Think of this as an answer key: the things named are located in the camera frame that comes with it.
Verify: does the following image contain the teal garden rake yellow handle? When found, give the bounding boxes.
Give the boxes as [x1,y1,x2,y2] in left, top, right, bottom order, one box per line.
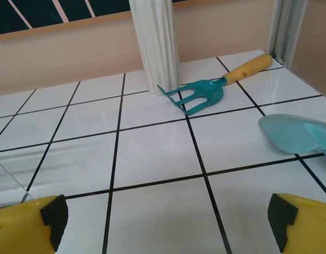
[156,52,274,116]

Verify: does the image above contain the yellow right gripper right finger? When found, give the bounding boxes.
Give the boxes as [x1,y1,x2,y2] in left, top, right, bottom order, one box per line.
[267,193,326,254]

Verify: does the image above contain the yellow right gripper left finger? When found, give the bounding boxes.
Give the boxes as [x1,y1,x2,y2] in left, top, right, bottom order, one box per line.
[0,194,69,254]

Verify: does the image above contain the aluminium frame post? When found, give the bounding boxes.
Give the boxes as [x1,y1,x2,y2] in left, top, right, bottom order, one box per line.
[267,0,309,64]

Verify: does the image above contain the white ribbed vase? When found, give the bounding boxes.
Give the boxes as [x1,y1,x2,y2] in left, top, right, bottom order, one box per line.
[128,0,179,95]

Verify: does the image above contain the teal garden trowel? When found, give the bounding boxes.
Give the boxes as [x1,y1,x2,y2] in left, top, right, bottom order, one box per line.
[258,113,326,166]

